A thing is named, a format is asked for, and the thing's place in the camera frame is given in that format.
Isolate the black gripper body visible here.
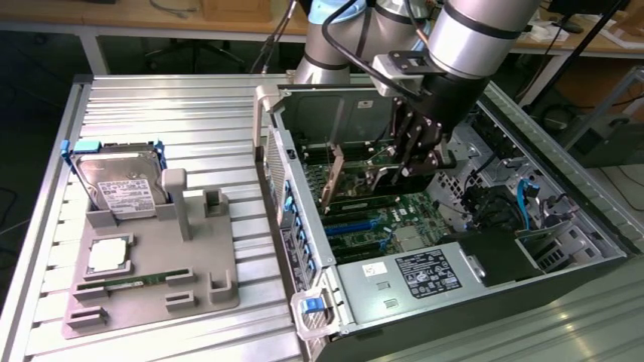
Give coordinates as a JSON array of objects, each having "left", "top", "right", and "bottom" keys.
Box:
[{"left": 407, "top": 73, "right": 492, "bottom": 133}]

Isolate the green graphics card black shroud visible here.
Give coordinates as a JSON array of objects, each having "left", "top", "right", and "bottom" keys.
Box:
[{"left": 320, "top": 144, "right": 433, "bottom": 216}]

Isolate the metal socket cover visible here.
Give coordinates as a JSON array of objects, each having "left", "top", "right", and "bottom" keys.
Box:
[{"left": 368, "top": 147, "right": 399, "bottom": 167}]

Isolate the silver disk bay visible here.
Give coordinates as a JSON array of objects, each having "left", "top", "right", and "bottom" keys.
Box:
[{"left": 432, "top": 101, "right": 504, "bottom": 186}]

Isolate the green motherboard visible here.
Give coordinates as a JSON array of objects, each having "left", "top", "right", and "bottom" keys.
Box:
[{"left": 300, "top": 143, "right": 467, "bottom": 265}]

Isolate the green RAM stick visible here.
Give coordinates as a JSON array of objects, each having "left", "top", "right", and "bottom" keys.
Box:
[
  {"left": 79, "top": 274, "right": 171, "bottom": 292},
  {"left": 324, "top": 198, "right": 400, "bottom": 216}
]

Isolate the silver chipset heatsink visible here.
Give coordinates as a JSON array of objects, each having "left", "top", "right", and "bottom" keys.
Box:
[{"left": 393, "top": 227, "right": 424, "bottom": 253}]

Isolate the white plastic part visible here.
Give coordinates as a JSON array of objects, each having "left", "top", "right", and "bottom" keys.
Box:
[{"left": 523, "top": 21, "right": 569, "bottom": 41}]

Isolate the black tripod pole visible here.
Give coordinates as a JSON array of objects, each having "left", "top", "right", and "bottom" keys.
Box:
[{"left": 515, "top": 0, "right": 633, "bottom": 105}]

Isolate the dark gray floor cabinet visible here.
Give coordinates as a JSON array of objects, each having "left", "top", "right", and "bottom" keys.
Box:
[{"left": 571, "top": 116, "right": 644, "bottom": 169}]

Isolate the black monitor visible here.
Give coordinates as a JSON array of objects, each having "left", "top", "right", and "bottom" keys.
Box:
[{"left": 545, "top": 0, "right": 629, "bottom": 34}]

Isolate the gray power supply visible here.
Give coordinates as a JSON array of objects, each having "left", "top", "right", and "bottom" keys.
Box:
[{"left": 335, "top": 242, "right": 491, "bottom": 327}]

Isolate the wooden box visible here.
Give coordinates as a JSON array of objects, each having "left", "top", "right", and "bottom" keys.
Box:
[{"left": 200, "top": 0, "right": 276, "bottom": 23}]

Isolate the black office chair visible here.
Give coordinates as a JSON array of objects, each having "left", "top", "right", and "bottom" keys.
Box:
[{"left": 144, "top": 37, "right": 248, "bottom": 75}]

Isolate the open black PC case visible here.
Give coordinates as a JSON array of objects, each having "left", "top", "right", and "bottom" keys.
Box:
[{"left": 252, "top": 81, "right": 639, "bottom": 362}]

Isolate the hard disk blue carrier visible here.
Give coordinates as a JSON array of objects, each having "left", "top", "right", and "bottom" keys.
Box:
[{"left": 59, "top": 139, "right": 171, "bottom": 222}]

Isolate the gray parts rack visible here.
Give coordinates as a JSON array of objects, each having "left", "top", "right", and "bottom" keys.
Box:
[{"left": 60, "top": 168, "right": 241, "bottom": 340}]

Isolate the silver CPU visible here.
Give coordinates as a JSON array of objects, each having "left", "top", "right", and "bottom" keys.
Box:
[{"left": 85, "top": 238, "right": 129, "bottom": 273}]

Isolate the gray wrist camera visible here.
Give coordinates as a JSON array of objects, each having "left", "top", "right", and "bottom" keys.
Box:
[{"left": 371, "top": 51, "right": 440, "bottom": 97}]

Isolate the wooden desk white frame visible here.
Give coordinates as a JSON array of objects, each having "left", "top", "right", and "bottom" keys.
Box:
[
  {"left": 507, "top": 0, "right": 644, "bottom": 109},
  {"left": 0, "top": 0, "right": 309, "bottom": 75}
]

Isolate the blue wire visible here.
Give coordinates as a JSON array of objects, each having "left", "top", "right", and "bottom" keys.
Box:
[{"left": 515, "top": 176, "right": 540, "bottom": 232}]

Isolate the black camera cable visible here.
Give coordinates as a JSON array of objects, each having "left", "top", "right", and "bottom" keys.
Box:
[{"left": 321, "top": 0, "right": 433, "bottom": 95}]

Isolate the hanging cable with plug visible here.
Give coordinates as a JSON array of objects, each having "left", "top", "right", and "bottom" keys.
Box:
[{"left": 251, "top": 0, "right": 297, "bottom": 75}]

